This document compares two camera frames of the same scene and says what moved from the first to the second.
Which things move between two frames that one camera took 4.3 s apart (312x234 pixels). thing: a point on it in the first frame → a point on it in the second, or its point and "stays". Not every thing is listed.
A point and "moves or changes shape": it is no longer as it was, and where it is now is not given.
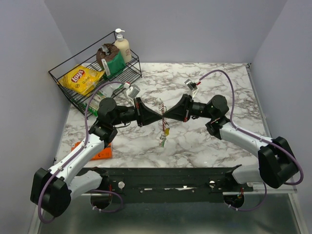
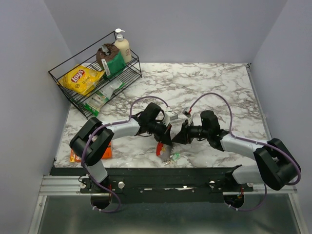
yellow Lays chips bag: (82, 79) stays
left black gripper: (144, 115) → (165, 137)
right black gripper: (182, 111) → (184, 136)
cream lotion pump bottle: (123, 46) stays
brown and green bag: (110, 60) stays
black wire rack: (97, 73) stays
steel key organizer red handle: (163, 112) moves or changes shape
